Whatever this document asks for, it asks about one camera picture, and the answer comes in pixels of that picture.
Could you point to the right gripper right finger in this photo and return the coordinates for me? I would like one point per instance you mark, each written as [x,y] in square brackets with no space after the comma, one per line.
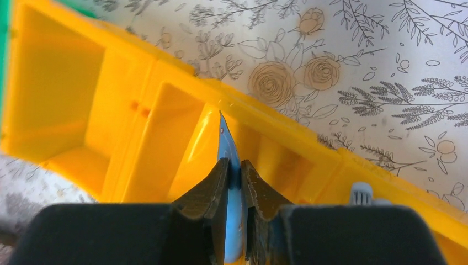
[280,232]

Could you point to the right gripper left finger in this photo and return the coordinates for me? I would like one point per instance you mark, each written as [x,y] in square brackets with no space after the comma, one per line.
[190,230]

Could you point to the blue toothpaste tube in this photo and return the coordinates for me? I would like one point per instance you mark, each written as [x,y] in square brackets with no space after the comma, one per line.
[234,217]

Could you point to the packaged toothbrush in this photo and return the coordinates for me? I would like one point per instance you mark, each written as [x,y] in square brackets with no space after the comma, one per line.
[362,194]

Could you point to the yellow bin with toothpaste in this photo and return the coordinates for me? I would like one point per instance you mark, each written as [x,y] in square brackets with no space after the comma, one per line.
[157,127]

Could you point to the green plastic bin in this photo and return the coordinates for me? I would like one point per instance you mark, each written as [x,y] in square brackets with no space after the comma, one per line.
[7,7]

